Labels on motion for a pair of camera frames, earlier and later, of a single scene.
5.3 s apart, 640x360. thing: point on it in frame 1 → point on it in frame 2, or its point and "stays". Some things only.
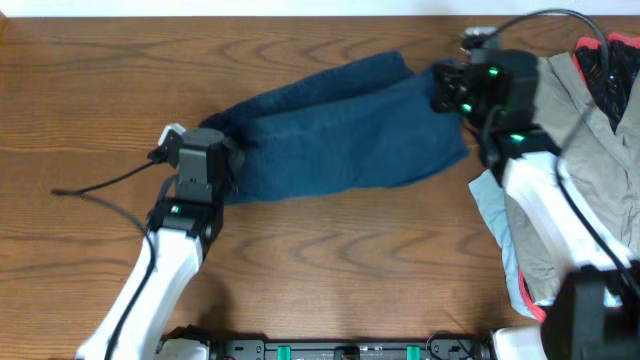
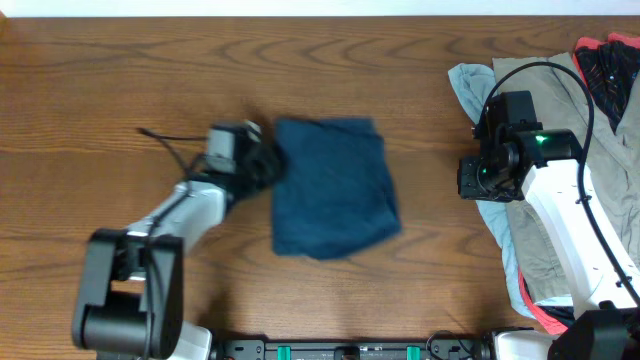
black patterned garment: (610, 69) stays
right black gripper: (447, 84) → (469, 188)
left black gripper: (230, 153) → (272, 172)
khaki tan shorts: (602, 166) stays
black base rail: (435, 349) stays
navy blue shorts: (344, 128) → (333, 192)
